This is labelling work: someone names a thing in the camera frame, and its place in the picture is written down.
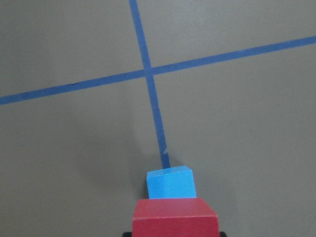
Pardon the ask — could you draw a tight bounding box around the blue cube block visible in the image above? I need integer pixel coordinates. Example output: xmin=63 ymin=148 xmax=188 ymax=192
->
xmin=146 ymin=165 xmax=197 ymax=199

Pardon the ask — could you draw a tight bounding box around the red cube block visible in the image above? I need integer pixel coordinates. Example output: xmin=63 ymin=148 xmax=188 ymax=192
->
xmin=132 ymin=197 xmax=220 ymax=237

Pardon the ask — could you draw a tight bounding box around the long blue tape line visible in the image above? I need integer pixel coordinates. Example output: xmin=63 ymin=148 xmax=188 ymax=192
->
xmin=0 ymin=36 xmax=316 ymax=105

